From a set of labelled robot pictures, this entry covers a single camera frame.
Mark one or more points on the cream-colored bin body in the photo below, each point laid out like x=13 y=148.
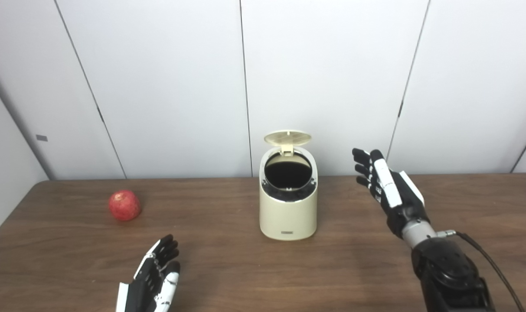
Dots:
x=288 y=216

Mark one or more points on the small grey wall tag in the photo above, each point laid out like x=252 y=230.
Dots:
x=41 y=138

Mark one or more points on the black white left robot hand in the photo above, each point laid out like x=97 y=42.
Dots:
x=143 y=290

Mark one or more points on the red apple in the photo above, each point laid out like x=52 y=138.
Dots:
x=124 y=206

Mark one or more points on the cream round bin lid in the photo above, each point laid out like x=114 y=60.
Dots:
x=286 y=138

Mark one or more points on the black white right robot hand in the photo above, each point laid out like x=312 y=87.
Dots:
x=401 y=203

